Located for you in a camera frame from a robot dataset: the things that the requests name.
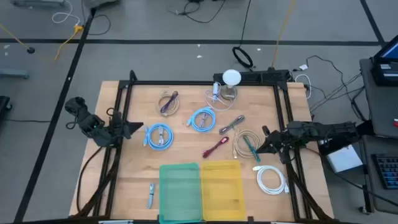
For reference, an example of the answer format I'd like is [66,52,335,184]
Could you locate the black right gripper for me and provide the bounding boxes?
[256,125,292,156]

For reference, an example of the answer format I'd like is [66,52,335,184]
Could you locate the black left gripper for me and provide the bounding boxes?
[106,110,145,144]

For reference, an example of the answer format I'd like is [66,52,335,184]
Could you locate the light blue cable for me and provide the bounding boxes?
[186,106,216,133]
[143,123,175,152]

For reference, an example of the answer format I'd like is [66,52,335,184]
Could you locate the yellow translucent plastic bin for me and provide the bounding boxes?
[200,160,247,222]

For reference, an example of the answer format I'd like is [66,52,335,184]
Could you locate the teal green plastic cup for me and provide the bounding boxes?
[159,162,203,224]

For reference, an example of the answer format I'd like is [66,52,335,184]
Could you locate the white box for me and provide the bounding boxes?
[325,144,364,174]

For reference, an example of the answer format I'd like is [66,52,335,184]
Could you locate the white dome lamp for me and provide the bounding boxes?
[221,68,243,101]

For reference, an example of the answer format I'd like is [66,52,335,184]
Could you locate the grey cart top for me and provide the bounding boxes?
[359,57,398,138]

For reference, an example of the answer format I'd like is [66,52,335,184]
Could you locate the black keyboard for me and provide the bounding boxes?
[371,153,398,190]

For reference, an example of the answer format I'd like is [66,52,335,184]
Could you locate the grey side desk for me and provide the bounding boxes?
[359,134,398,216]

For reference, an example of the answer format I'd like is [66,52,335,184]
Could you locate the black object on floor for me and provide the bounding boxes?
[0,95,13,121]

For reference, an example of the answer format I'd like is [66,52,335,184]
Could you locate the black laptop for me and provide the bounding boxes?
[371,34,398,88]

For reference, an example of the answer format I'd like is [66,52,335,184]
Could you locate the beige coiled cable teal tie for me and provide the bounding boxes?
[232,128,262,164]

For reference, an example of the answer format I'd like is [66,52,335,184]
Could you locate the beige coiled cable purple tie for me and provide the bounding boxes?
[156,90,180,118]

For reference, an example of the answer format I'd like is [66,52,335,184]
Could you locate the red bundled cable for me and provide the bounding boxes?
[201,136,230,159]

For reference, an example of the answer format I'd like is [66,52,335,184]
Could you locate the small grey bundled cable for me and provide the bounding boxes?
[146,182,156,210]

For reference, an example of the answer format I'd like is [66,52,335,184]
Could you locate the black aluminium table frame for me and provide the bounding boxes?
[70,70,336,224]

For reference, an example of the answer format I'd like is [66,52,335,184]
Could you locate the white cable beside table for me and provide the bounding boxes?
[293,73,313,100]

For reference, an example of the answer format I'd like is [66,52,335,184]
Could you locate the thin white cable with adapter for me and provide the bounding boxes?
[203,81,236,112]

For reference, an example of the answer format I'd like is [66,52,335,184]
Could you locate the black coiled floor cable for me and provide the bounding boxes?
[231,0,255,70]

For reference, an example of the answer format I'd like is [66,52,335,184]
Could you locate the black cables beside cart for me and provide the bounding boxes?
[305,55,368,123]

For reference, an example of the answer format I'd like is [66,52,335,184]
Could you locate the black looped floor cable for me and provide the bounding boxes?
[81,0,112,36]

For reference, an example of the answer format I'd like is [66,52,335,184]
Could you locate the yellow cable with plug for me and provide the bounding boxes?
[53,24,85,62]

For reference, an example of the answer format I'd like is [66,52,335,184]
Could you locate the orange floor cable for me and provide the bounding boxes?
[271,0,296,69]

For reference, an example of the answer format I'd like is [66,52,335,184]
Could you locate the black tangled floor cables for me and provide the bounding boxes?
[167,0,227,24]

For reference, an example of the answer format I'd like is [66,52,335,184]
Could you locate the white looped floor cable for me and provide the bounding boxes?
[51,0,81,26]

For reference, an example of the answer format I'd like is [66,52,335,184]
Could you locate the thin yellow floor cable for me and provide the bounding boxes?
[0,22,31,50]

